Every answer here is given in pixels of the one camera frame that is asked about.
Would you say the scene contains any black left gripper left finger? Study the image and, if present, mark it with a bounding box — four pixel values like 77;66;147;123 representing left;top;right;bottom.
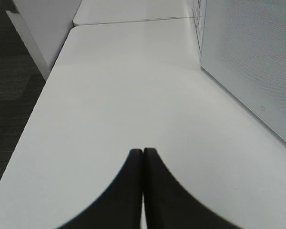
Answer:
60;149;143;229

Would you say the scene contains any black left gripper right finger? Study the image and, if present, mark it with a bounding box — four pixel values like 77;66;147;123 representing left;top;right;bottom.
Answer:
143;148;237;229

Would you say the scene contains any white microwave door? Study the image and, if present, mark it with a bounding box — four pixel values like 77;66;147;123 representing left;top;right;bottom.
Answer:
200;0;286;152

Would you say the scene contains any white microwave oven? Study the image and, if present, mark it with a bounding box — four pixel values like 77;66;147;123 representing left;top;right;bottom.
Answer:
192;0;286;152

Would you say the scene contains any white table leg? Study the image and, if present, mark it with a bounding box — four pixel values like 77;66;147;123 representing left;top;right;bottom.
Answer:
5;10;53;82

